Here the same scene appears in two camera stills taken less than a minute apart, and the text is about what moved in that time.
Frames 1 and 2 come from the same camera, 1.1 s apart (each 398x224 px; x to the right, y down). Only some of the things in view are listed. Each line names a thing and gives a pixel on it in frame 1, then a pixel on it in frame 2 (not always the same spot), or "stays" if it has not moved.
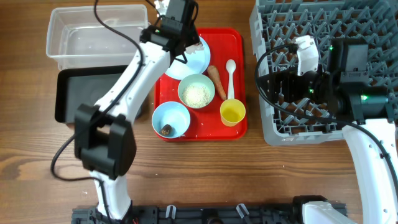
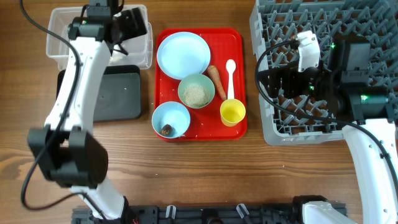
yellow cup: x=232 y=112 stays
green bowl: x=196 y=91 stays
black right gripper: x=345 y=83 stays
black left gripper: x=192 y=39 to x=130 y=30
